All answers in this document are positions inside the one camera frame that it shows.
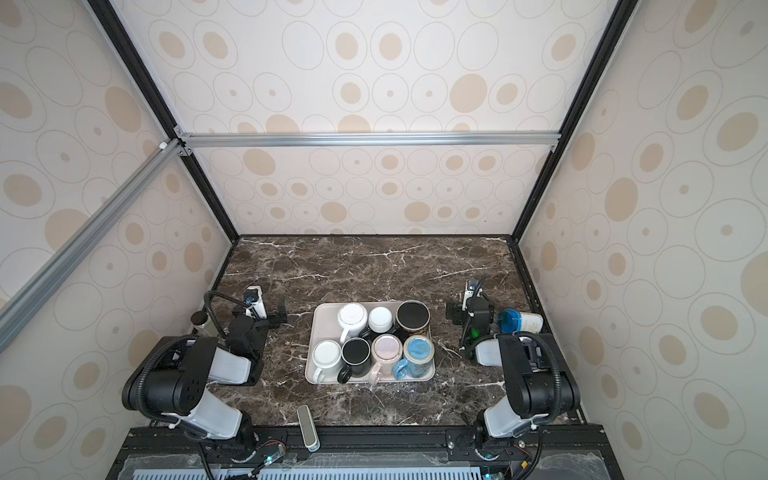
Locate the white mug red inside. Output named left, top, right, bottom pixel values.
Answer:
left=310, top=339, right=343, bottom=384

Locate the white ribbed mug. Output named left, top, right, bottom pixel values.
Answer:
left=337, top=303, right=368, bottom=344

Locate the black mug white rim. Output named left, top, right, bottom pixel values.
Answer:
left=337, top=337, right=372, bottom=384

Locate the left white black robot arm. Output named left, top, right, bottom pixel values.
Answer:
left=122, top=286, right=288, bottom=462

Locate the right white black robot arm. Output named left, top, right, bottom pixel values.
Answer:
left=446, top=282, right=580, bottom=450

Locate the black skull pattern mug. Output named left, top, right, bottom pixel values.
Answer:
left=395, top=300, right=431, bottom=342

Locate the blue mug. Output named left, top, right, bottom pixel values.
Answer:
left=393, top=335, right=434, bottom=380

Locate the small white black mug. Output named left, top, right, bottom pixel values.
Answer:
left=360, top=306, right=395, bottom=342

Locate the pink mug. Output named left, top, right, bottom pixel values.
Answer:
left=368, top=334, right=403, bottom=385

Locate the beige plastic tray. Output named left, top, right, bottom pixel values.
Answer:
left=304, top=303, right=436, bottom=385

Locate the white cup blue lid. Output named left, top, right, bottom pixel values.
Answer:
left=497, top=308, right=544, bottom=334

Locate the small bottle black cap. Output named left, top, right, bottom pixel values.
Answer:
left=190, top=310, right=219, bottom=337

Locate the grey white remote bar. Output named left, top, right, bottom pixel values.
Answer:
left=297, top=405, right=321, bottom=452

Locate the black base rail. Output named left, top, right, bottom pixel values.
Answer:
left=107, top=424, right=623, bottom=479

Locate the horizontal aluminium frame bar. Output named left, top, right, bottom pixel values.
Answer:
left=180, top=131, right=561, bottom=148

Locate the diagonal aluminium frame bar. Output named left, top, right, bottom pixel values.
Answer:
left=1, top=139, right=181, bottom=350

